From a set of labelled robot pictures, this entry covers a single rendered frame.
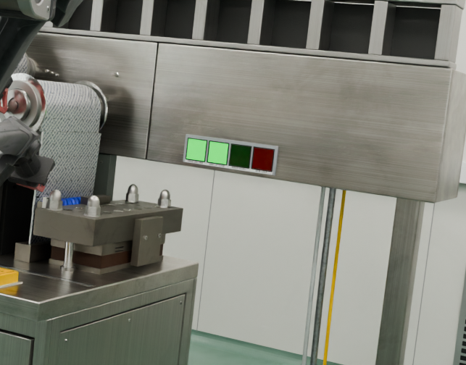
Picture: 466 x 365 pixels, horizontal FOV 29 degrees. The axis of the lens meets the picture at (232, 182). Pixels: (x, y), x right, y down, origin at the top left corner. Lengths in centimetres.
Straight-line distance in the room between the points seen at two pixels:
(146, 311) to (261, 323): 271
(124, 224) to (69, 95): 35
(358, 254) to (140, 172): 131
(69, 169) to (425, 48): 88
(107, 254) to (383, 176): 65
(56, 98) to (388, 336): 98
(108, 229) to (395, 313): 74
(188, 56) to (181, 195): 270
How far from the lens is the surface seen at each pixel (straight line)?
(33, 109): 210
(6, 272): 189
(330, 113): 212
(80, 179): 225
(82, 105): 224
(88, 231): 199
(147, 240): 214
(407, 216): 224
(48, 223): 205
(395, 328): 228
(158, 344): 222
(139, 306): 209
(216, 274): 488
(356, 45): 219
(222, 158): 222
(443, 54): 207
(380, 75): 209
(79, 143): 222
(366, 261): 456
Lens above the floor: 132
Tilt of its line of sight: 5 degrees down
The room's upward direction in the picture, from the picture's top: 6 degrees clockwise
